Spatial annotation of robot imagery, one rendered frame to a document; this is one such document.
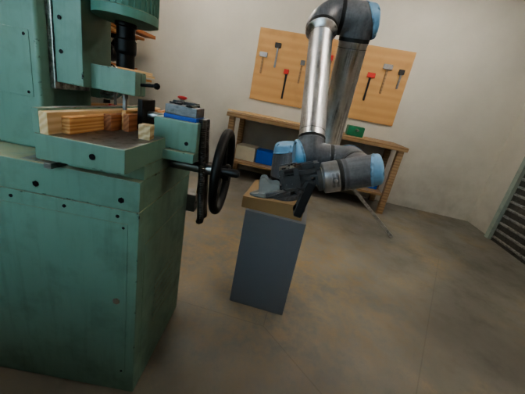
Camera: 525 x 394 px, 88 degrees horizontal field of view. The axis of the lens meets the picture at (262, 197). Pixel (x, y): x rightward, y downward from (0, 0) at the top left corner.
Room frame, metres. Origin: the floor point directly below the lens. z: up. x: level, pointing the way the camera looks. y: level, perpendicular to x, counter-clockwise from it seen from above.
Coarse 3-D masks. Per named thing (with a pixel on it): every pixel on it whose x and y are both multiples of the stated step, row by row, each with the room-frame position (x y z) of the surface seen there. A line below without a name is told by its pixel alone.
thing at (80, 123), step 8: (160, 112) 1.15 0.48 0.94; (64, 120) 0.63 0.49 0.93; (72, 120) 0.64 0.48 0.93; (80, 120) 0.67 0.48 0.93; (88, 120) 0.70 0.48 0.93; (96, 120) 0.73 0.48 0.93; (64, 128) 0.63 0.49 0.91; (72, 128) 0.64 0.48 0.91; (80, 128) 0.67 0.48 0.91; (88, 128) 0.70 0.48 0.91; (96, 128) 0.73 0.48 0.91
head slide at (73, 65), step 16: (64, 0) 0.82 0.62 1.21; (80, 0) 0.82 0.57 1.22; (64, 16) 0.82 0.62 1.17; (80, 16) 0.82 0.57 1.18; (96, 16) 0.88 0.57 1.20; (64, 32) 0.82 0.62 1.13; (80, 32) 0.82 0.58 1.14; (96, 32) 0.88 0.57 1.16; (64, 48) 0.82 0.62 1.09; (80, 48) 0.82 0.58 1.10; (96, 48) 0.88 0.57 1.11; (64, 64) 0.82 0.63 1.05; (80, 64) 0.82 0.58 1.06; (64, 80) 0.82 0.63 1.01; (80, 80) 0.82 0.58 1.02
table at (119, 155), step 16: (48, 144) 0.59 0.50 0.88; (64, 144) 0.59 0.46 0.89; (80, 144) 0.59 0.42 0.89; (96, 144) 0.60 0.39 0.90; (112, 144) 0.62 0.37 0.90; (128, 144) 0.65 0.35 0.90; (144, 144) 0.69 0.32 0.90; (160, 144) 0.79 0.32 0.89; (64, 160) 0.59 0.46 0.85; (80, 160) 0.59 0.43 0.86; (96, 160) 0.59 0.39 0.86; (112, 160) 0.59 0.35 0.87; (128, 160) 0.61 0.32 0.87; (144, 160) 0.69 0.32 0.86; (176, 160) 0.80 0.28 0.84; (192, 160) 0.80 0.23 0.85
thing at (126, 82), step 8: (96, 64) 0.86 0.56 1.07; (96, 72) 0.85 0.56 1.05; (104, 72) 0.85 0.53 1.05; (112, 72) 0.85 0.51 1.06; (120, 72) 0.85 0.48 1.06; (128, 72) 0.86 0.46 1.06; (136, 72) 0.86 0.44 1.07; (96, 80) 0.85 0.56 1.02; (104, 80) 0.85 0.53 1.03; (112, 80) 0.85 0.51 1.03; (120, 80) 0.86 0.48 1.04; (128, 80) 0.85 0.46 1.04; (136, 80) 0.86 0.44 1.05; (144, 80) 0.91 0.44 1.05; (96, 88) 0.86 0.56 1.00; (104, 88) 0.85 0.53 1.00; (112, 88) 0.85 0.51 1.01; (120, 88) 0.85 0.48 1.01; (128, 88) 0.85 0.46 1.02; (136, 88) 0.86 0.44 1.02; (144, 88) 0.91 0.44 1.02; (144, 96) 0.92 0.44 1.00
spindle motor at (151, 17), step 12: (96, 0) 0.81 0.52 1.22; (108, 0) 0.80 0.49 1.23; (120, 0) 0.81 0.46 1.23; (132, 0) 0.82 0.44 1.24; (144, 0) 0.85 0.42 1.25; (156, 0) 0.90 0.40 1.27; (96, 12) 0.83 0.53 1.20; (108, 12) 0.80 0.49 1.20; (120, 12) 0.81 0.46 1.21; (132, 12) 0.82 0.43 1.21; (144, 12) 0.85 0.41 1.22; (156, 12) 0.90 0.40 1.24; (144, 24) 0.86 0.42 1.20; (156, 24) 0.90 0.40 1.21
